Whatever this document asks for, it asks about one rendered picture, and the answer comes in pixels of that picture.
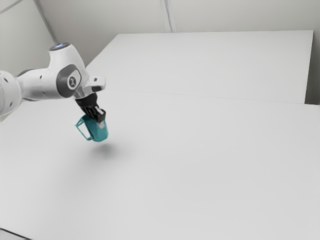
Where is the teal faceted mug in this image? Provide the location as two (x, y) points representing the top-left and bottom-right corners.
(74, 114), (110, 143)

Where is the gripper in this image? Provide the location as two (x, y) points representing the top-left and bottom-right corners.
(74, 92), (107, 129)

